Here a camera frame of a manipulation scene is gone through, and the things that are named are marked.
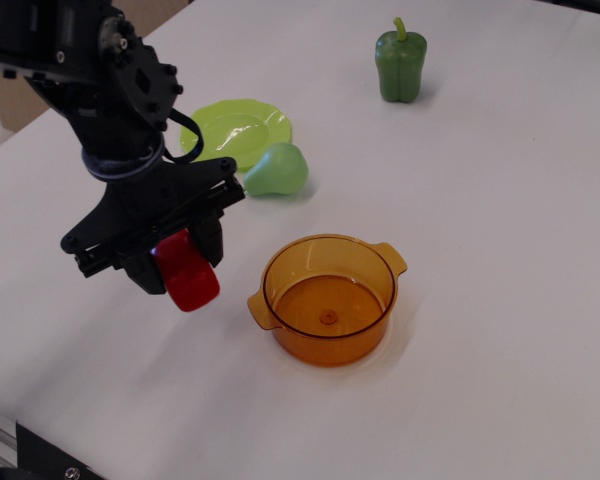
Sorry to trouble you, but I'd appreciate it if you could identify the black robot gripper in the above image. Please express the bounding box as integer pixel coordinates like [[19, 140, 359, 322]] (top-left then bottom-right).
[[61, 157, 244, 295]]

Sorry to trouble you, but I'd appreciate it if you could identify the red and white toy sushi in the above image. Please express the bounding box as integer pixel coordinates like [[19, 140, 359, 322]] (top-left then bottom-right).
[[152, 229, 220, 312]]

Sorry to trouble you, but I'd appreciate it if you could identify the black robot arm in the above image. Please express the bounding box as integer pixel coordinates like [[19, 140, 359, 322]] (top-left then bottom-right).
[[0, 1, 244, 294]]

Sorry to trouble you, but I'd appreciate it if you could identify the light green plastic plate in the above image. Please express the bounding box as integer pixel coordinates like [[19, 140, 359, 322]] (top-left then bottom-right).
[[190, 99, 292, 172]]

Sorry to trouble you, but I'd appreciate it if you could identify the light green toy pear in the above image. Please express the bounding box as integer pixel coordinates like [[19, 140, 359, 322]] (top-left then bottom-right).
[[244, 142, 309, 196]]

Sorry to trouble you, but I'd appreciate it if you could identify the orange transparent plastic pot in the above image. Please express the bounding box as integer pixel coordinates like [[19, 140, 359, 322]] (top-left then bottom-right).
[[247, 234, 408, 367]]

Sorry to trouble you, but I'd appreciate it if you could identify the cardboard box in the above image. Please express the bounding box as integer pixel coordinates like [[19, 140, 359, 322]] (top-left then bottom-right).
[[0, 0, 191, 132]]

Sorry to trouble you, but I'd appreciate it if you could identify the green toy bell pepper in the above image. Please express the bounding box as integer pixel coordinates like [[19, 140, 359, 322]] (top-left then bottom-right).
[[375, 17, 428, 103]]

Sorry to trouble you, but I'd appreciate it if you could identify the black cable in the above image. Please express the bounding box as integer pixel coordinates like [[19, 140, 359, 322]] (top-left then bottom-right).
[[160, 106, 205, 164]]

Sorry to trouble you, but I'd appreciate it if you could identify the black metal table bracket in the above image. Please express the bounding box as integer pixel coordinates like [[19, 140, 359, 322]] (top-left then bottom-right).
[[15, 423, 104, 480]]

